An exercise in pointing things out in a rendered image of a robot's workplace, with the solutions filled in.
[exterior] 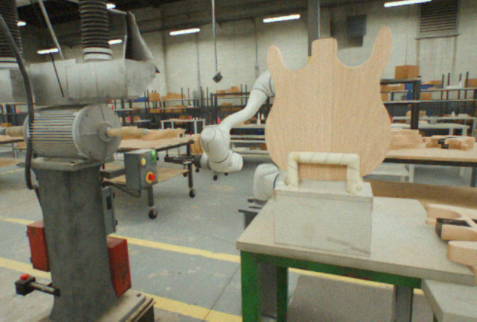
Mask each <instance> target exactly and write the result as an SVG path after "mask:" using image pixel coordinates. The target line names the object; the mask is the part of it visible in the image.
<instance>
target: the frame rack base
mask: <svg viewBox="0 0 477 322"><path fill-rule="evenodd" d="M363 184H364V188H363V189H362V190H361V191H360V192H359V193H358V194H357V195H350V194H348V193H347V182H346V181H330V180H310V179H303V182H301V183H297V189H296V190H290V189H288V187H287V186H286V185H280V184H278V185H277V187H276V188H275V189H274V244H275V243H278V244H282V245H288V246H293V247H302V248H308V249H313V250H323V251H329V252H333V253H343V254H349V255H354V256H363V257H371V238H372V219H373V194H372V190H371V186H370V183H363Z"/></svg>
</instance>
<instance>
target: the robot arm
mask: <svg viewBox="0 0 477 322"><path fill-rule="evenodd" d="M272 95H276V90H275V89H274V82H273V79H272V77H271V74H270V72H269V71H266V72H264V73H261V75H260V76H259V77H258V78H257V80H256V82H255V84H254V86H253V89H252V91H251V94H250V96H249V100H248V103H247V106H246V107H245V108H244V109H243V110H241V111H239V112H238V113H235V114H233V115H231V116H228V117H226V118H225V119H224V120H223V121H222V122H221V123H220V124H219V126H217V127H208V128H206V129H204V130H203V131H202V133H201V135H200V143H201V145H202V147H203V150H204V152H205V153H204V154H196V155H195V156H194V157H164V161H165V162H168V163H174V164H179V165H193V164H194V166H195V168H202V169H203V170H214V171H219V172H234V171H240V170H241V167H242V165H243V160H242V156H241V155H239V154H236V153H233V152H232V151H230V149H229V145H230V134H229V132H230V129H231V128H232V127H233V126H235V124H239V123H241V122H243V121H246V120H248V119H251V118H252V117H253V116H254V115H255V114H256V111H257V110H258V109H259V108H260V107H261V105H263V104H264V103H265V101H266V100H267V98H268V96H272ZM286 176H288V172H285V171H283V170H282V169H280V171H278V168H277V167H276V166H275V165H272V164H263V165H259V166H258V168H257V169H256V171H255V175H254V180H253V190H254V198H248V199H247V202H248V203H252V204H250V205H248V208H254V209H262V208H263V207H264V206H265V204H266V203H267V202H268V200H269V199H270V197H271V196H272V195H273V193H274V189H275V188H276V187H277V185H278V184H277V183H278V182H281V181H282V180H283V179H284V178H285V177H286Z"/></svg>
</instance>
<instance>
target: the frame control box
mask: <svg viewBox="0 0 477 322"><path fill-rule="evenodd" d="M152 151H154V152H155V154H154V155H152V154H151V152H152ZM141 153H144V154H145V157H144V158H141V156H140V154H141ZM153 156H155V157H156V150H150V148H142V149H141V150H137V151H131V152H128V153H123V157H124V175H125V184H127V189H135V190H137V192H138V193H139V195H135V194H133V193H132V192H129V190H127V189H124V188H123V187H121V186H119V185H117V184H116V183H113V182H111V181H109V180H106V181H104V182H103V183H102V186H101V188H102V189H104V188H105V183H109V184H111V185H113V186H115V187H117V188H119V189H121V190H122V191H124V193H127V194H129V195H131V196H133V197H135V198H140V197H141V196H142V192H141V189H145V188H147V187H149V186H152V185H154V184H156V183H158V182H159V181H158V180H157V158H156V159H155V161H153V160H152V158H153ZM142 159H145V160H146V163H145V165H142ZM151 174H154V175H155V179H154V181H150V179H149V175H151Z"/></svg>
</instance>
